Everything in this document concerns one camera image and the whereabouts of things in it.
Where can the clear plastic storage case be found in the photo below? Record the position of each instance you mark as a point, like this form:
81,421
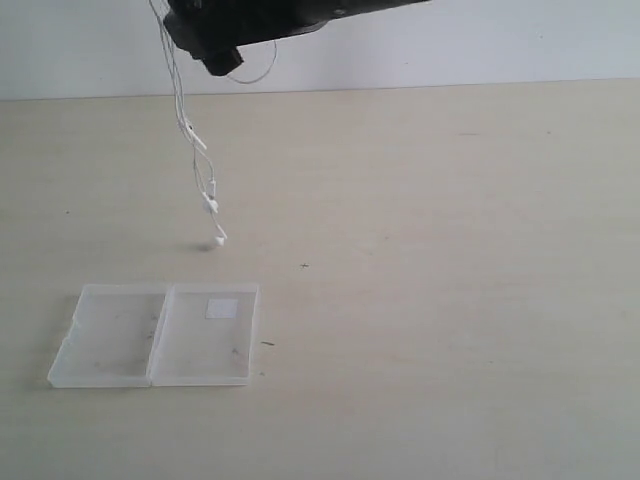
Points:
158,335

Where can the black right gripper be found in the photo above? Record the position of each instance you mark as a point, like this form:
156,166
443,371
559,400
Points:
213,31

